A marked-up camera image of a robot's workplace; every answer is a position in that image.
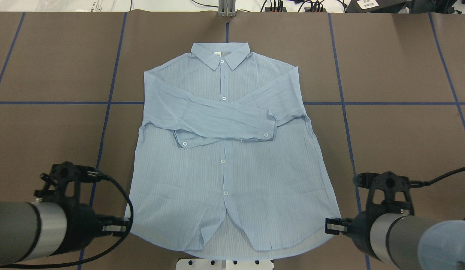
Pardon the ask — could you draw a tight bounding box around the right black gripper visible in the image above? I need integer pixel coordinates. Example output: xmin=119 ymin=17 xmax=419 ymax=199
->
xmin=325 ymin=210 xmax=390 ymax=259

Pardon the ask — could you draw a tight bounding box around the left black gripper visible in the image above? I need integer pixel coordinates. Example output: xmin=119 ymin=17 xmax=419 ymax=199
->
xmin=60 ymin=203 xmax=130 ymax=254

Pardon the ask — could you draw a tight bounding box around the light blue button-up shirt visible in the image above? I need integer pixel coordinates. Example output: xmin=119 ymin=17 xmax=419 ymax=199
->
xmin=130 ymin=43 xmax=341 ymax=260

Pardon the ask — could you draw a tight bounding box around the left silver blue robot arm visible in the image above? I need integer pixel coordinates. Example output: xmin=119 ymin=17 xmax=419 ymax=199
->
xmin=0 ymin=202 xmax=133 ymax=269

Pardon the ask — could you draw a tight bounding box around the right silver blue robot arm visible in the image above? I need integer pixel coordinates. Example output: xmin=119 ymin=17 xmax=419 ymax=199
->
xmin=325 ymin=211 xmax=465 ymax=270

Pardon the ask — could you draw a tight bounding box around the dark box with white label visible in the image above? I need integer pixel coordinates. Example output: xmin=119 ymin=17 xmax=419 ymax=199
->
xmin=345 ymin=0 xmax=410 ymax=14

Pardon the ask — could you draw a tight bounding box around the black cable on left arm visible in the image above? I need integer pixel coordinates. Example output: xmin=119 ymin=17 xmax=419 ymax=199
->
xmin=0 ymin=174 xmax=134 ymax=269

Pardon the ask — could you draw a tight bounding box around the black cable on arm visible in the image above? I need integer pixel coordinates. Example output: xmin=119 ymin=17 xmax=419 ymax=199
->
xmin=420 ymin=165 xmax=465 ymax=187
xmin=0 ymin=174 xmax=134 ymax=269

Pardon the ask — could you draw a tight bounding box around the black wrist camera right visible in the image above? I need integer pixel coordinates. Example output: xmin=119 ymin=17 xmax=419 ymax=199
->
xmin=353 ymin=171 xmax=422 ymax=218

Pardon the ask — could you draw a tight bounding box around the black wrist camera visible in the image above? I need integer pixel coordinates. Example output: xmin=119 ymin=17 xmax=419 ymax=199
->
xmin=33 ymin=161 xmax=104 ymax=205
xmin=353 ymin=171 xmax=422 ymax=218

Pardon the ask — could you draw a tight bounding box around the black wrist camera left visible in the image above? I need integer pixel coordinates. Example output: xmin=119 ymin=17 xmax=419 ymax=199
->
xmin=33 ymin=161 xmax=104 ymax=205

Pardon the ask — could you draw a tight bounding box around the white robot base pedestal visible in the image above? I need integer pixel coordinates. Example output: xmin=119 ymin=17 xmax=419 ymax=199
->
xmin=175 ymin=258 xmax=275 ymax=270

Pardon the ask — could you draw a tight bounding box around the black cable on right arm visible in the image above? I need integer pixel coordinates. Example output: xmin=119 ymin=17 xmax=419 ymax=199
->
xmin=420 ymin=165 xmax=465 ymax=187

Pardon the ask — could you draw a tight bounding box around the grey aluminium frame post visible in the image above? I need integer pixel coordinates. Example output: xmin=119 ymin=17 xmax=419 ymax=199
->
xmin=218 ymin=0 xmax=237 ymax=17

